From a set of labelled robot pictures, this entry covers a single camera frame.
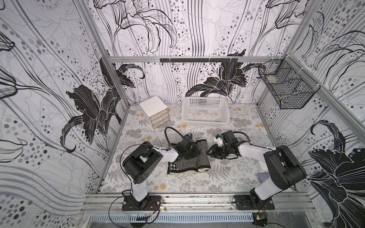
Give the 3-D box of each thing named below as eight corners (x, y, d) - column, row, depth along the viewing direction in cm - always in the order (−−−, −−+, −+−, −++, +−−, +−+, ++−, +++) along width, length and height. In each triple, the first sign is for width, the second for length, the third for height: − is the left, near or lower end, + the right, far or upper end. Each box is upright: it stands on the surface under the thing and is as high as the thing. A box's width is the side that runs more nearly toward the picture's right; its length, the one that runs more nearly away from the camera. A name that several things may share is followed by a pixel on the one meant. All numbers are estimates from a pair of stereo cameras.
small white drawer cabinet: (153, 130, 105) (149, 117, 94) (142, 116, 113) (137, 104, 102) (169, 120, 111) (167, 107, 99) (158, 108, 119) (154, 95, 108)
